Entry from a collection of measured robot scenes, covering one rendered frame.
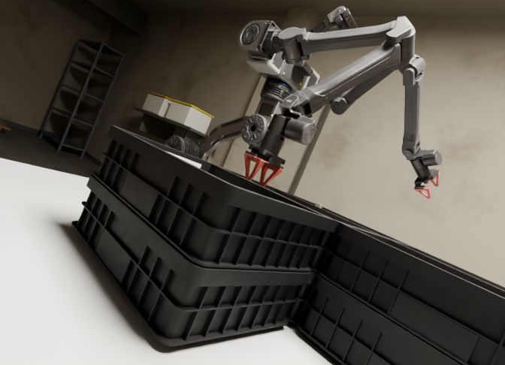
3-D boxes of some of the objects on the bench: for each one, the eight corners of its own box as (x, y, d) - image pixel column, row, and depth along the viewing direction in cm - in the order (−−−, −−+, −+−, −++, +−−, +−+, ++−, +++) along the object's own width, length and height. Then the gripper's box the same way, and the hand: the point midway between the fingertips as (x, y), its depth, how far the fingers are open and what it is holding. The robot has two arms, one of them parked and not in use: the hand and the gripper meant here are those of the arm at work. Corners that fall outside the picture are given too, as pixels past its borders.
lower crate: (65, 225, 66) (88, 172, 65) (180, 239, 88) (197, 200, 88) (158, 358, 39) (197, 268, 39) (289, 330, 61) (314, 273, 61)
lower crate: (290, 330, 61) (314, 273, 61) (350, 318, 83) (369, 276, 83) (570, 562, 34) (615, 462, 34) (549, 451, 57) (576, 390, 56)
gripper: (278, 138, 95) (257, 185, 96) (255, 125, 87) (233, 176, 88) (295, 143, 91) (273, 193, 91) (273, 130, 83) (249, 184, 83)
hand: (255, 182), depth 89 cm, fingers open, 6 cm apart
